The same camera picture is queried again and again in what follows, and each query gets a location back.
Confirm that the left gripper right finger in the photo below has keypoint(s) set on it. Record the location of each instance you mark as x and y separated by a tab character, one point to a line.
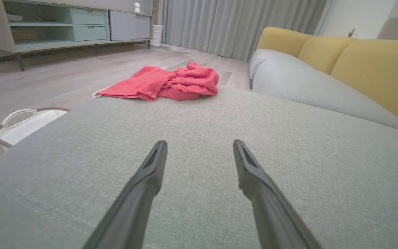
268	207

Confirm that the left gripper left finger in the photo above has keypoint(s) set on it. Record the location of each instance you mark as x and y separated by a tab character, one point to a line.
136	207

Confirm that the red mesh shorts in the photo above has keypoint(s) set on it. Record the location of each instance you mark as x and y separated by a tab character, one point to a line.
150	83

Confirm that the large grey sofa ottoman cushion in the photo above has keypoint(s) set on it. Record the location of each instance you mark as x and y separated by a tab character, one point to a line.
199	121

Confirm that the long grey sofa seat cushion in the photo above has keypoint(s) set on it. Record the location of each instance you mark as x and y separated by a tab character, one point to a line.
306	86

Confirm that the white laundry basket brown rim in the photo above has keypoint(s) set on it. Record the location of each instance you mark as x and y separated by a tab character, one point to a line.
33	124

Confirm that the short grey sofa seat cushion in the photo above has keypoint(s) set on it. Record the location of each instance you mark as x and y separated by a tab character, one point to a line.
268	57

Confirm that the medium yellow sofa back cushion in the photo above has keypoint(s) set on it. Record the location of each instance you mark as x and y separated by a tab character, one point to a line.
323	52

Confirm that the small yellow sofa back cushion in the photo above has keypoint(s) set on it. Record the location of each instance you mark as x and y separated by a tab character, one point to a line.
282	39

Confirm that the white ribbed vase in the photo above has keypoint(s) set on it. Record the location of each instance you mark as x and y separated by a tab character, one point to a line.
156	34

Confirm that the large yellow sofa back cushion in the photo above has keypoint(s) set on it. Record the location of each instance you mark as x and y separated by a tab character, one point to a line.
382	76

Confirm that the long cabinet with mint shelves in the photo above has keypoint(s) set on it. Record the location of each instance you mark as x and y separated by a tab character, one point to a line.
126	26

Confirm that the grey pleated curtain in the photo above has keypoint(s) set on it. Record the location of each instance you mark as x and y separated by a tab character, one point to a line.
237	24

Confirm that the small dark fixture behind sofa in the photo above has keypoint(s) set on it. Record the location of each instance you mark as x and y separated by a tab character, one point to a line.
351	33

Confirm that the small white figurine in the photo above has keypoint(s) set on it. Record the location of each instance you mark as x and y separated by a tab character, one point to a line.
137	8

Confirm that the brown box on shelf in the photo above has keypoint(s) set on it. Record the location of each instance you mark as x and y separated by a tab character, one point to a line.
22	35

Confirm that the stack of white plates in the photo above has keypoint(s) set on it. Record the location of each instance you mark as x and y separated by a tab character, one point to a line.
15	18

